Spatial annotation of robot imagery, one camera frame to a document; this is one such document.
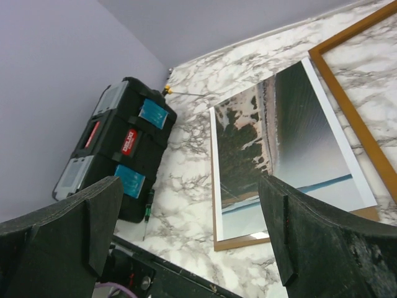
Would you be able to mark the brown frame backing board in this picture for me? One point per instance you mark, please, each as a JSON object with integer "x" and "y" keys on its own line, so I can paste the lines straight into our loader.
{"x": 364, "y": 205}

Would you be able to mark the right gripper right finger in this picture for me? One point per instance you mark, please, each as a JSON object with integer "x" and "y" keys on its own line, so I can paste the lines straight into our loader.
{"x": 323, "y": 251}

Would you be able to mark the black toolbox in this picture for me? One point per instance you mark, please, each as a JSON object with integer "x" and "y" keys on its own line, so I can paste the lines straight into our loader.
{"x": 126, "y": 136}

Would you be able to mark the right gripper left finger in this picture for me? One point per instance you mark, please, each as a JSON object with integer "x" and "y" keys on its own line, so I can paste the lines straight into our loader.
{"x": 60, "y": 250}

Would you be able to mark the landscape photo print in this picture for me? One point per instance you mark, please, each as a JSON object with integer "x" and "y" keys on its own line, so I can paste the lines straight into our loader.
{"x": 283, "y": 126}

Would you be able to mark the green black screwdriver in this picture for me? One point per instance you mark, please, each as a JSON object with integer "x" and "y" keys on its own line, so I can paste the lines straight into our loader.
{"x": 148, "y": 207}

